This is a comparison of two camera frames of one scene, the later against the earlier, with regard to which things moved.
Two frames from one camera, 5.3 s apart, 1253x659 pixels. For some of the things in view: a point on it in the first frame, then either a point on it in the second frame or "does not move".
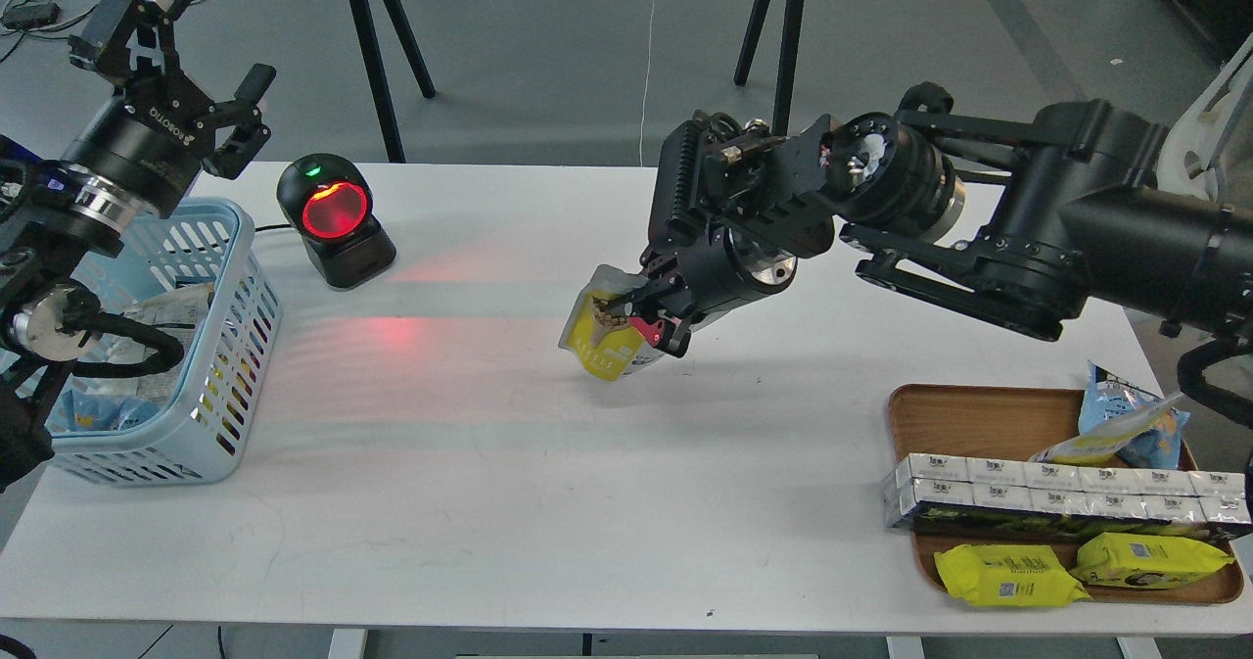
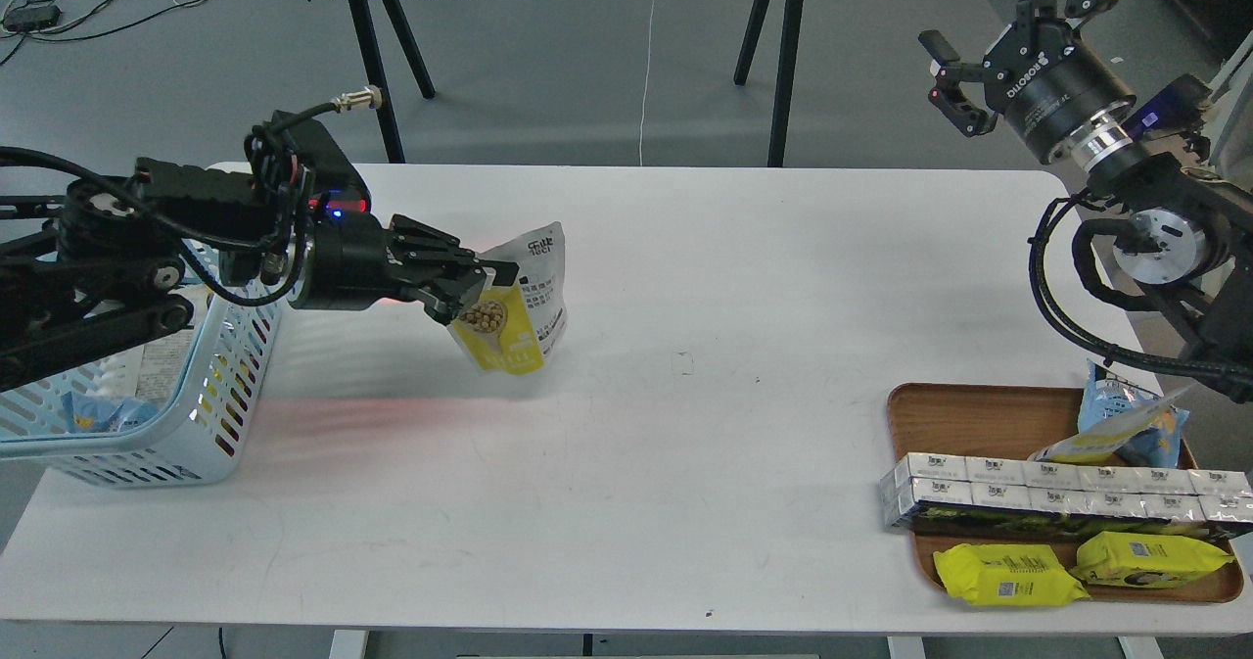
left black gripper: x=147 y=146 -> x=354 y=261
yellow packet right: x=1135 y=561 does not move
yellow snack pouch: x=604 y=338 -> x=512 y=329
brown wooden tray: x=1022 y=421 does not move
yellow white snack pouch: x=1102 y=445 does not move
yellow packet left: x=991 y=575 does not move
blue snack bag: x=1111 y=404 does not move
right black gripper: x=702 y=274 -> x=1040 y=75
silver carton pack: x=1045 y=489 does not move
